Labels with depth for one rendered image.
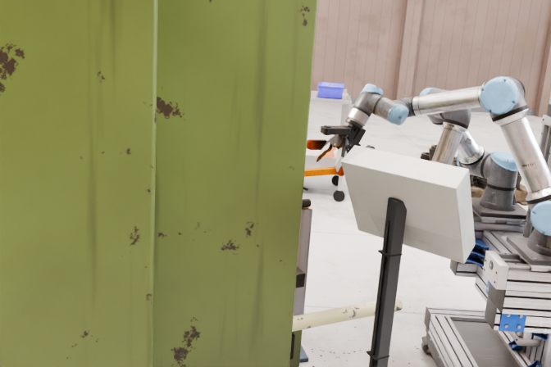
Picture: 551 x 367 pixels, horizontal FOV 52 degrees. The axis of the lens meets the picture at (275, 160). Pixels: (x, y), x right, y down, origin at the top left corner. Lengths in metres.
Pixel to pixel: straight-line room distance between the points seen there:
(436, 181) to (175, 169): 0.65
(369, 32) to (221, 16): 10.94
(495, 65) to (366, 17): 2.94
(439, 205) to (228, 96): 0.61
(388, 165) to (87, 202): 0.77
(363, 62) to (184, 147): 10.99
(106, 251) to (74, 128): 0.29
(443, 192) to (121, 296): 0.82
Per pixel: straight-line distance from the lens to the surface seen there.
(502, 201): 2.58
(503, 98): 1.94
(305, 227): 1.96
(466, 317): 2.93
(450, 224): 1.55
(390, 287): 1.65
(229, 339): 1.66
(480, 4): 12.83
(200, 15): 1.38
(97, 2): 1.23
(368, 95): 2.13
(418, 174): 1.50
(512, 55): 13.10
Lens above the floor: 1.52
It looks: 13 degrees down
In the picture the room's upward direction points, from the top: 4 degrees clockwise
